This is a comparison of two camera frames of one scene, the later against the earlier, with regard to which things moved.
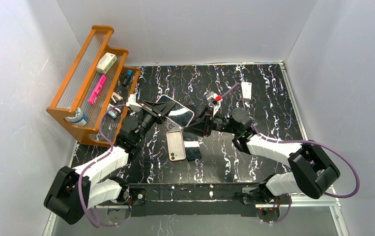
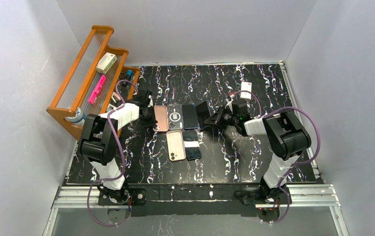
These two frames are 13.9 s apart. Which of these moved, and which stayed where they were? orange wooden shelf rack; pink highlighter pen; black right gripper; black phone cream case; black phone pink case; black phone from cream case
Moved: black right gripper; black phone pink case
Stayed: black phone cream case; pink highlighter pen; orange wooden shelf rack; black phone from cream case
